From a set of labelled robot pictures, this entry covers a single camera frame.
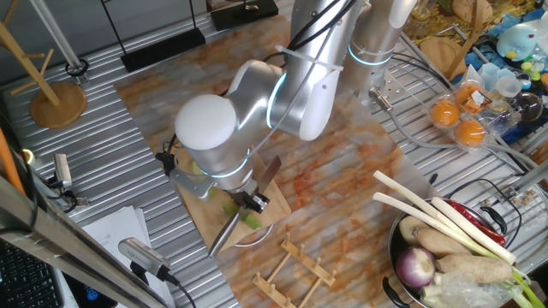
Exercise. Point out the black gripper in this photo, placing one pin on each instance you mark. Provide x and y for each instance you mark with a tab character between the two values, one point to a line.
243	191

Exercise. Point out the steel kitchen cleaver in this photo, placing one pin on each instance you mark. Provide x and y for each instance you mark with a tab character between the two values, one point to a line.
222	237

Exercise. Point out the green scallion leaf piece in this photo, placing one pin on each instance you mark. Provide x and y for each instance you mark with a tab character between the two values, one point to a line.
230	210

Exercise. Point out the short green scallion piece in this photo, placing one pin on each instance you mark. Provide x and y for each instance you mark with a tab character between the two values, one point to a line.
212	193

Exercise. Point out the wooden cutting board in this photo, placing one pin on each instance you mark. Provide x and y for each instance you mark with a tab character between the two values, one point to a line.
194	209

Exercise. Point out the orange marble pattern mat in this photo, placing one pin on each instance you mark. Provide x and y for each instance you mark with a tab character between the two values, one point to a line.
321	192

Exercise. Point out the wooden knife rack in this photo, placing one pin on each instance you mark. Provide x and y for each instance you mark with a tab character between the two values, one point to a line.
308	258

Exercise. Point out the white paper stack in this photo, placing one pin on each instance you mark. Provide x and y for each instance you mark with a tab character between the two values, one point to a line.
115	226

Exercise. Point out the black cooking pot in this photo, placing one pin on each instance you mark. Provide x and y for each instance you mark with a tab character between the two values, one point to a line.
396	252

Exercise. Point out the pale potato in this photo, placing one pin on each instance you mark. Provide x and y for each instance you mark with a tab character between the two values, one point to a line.
409	229

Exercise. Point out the red onion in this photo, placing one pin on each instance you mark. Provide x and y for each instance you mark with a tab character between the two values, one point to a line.
414	267

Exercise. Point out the black stand base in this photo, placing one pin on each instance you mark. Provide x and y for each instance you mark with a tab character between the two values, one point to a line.
162	49
240	15

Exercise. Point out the brown yam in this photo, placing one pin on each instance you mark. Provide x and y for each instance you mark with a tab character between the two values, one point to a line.
475	268
436	244

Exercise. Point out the metal clamp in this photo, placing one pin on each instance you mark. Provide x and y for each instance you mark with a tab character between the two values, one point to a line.
63	171

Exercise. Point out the round orange fruit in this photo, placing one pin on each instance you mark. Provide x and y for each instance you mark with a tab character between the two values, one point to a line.
444	113
462	94
469	133

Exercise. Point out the round wooden disc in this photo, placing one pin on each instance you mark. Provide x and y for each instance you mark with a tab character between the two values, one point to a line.
57	107

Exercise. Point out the red chili pepper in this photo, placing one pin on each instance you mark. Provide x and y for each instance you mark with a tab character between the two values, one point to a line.
471	214

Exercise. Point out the clear plastic bag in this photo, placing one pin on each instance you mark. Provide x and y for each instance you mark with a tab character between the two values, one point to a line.
466	293

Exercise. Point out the black keyboard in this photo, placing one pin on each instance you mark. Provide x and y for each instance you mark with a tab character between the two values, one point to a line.
25	282

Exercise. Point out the wooden round base stand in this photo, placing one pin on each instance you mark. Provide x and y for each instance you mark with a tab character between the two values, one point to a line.
441	53

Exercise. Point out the orange tube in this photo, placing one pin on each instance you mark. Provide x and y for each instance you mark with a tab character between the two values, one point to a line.
8	162

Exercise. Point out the silver tripod pole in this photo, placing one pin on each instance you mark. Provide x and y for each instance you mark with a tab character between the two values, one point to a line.
57	34

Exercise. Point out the blue cloth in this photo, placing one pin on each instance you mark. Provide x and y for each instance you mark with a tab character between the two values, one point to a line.
477	60

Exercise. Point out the translucent blue plastic cup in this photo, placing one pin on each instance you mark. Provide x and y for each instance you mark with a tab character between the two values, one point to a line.
490	75

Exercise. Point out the translucent white plastic cup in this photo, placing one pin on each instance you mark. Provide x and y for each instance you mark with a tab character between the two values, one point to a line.
508	87

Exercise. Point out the clear glass goblet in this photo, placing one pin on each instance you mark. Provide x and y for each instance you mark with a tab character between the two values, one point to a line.
528	107

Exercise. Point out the blue plush toy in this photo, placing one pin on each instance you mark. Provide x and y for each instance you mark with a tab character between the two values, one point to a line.
516	43

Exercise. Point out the ribbed grey camera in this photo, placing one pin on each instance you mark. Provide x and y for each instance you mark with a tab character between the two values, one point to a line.
143	256

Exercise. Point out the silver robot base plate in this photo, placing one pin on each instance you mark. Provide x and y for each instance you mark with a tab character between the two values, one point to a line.
396	85

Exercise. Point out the aluminium frame bar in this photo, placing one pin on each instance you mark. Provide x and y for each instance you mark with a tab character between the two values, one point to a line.
64	252

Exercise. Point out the aluminium profile rail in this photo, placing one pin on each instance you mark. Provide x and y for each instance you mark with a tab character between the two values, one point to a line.
531	177

